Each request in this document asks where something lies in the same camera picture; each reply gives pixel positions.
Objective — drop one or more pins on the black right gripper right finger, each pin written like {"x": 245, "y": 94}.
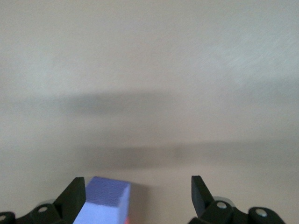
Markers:
{"x": 201, "y": 198}

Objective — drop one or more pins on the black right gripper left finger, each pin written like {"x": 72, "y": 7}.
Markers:
{"x": 70, "y": 200}

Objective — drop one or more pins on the red foam cube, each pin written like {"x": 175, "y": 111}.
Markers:
{"x": 127, "y": 221}

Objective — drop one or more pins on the purple foam cube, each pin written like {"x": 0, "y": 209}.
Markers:
{"x": 105, "y": 200}

